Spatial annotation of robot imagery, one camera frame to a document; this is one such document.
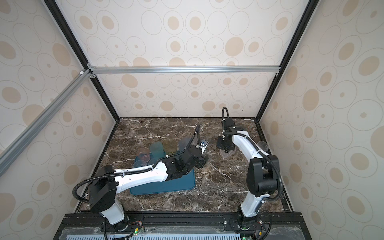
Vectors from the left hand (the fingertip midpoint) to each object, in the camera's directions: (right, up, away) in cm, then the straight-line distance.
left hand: (206, 150), depth 78 cm
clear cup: (-40, -9, +12) cm, 43 cm away
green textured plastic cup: (-32, -3, +21) cm, 38 cm away
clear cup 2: (+13, -5, +16) cm, 22 cm away
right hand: (+10, +1, +14) cm, 17 cm away
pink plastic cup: (-39, -5, +19) cm, 44 cm away
